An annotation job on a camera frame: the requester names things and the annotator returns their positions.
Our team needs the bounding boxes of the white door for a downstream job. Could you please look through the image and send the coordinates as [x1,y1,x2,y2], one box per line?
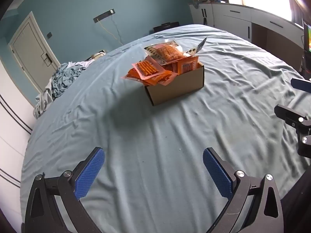
[8,11,61,100]

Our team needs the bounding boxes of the grey cable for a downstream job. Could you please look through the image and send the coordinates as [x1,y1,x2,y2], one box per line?
[111,15,124,45]

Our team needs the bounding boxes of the black floor device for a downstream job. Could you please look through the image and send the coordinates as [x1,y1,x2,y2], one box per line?
[153,22,180,32]

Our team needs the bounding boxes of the white wardrobe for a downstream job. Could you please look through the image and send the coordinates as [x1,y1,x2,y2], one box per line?
[0,61,34,224]

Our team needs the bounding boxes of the beige box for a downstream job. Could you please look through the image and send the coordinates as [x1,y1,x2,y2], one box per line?
[91,50,107,60]

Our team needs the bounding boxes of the yellow cable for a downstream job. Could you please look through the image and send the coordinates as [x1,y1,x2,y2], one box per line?
[97,19,123,46]

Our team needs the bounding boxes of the cardboard box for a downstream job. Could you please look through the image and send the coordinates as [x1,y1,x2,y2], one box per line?
[144,61,204,106]

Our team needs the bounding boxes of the computer monitor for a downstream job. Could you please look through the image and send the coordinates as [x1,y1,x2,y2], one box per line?
[302,21,311,54]

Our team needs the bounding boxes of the pile of crumpled clothes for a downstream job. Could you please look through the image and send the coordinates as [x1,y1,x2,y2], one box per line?
[33,62,94,119]

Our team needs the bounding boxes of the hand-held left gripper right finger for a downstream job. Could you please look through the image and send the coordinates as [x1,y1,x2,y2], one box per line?
[202,148,285,233]

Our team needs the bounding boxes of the person's dark clothing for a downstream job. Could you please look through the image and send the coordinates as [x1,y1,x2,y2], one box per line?
[279,161,311,233]

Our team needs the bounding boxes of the pile of orange snack packets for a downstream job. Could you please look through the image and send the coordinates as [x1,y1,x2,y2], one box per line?
[121,55,198,86]

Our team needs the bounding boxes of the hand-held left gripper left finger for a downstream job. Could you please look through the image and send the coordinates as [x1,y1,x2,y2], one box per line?
[23,147,106,233]

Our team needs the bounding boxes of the silver snack packet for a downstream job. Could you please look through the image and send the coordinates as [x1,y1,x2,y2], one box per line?
[196,37,207,53]

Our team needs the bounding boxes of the black wall-mounted bar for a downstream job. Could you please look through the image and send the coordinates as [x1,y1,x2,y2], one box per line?
[93,9,115,24]

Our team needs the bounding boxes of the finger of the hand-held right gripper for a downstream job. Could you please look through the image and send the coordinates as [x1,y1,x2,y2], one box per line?
[274,104,311,158]
[291,78,311,91]

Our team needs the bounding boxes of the white low cabinet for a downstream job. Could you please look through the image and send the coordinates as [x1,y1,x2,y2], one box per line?
[190,2,305,61]

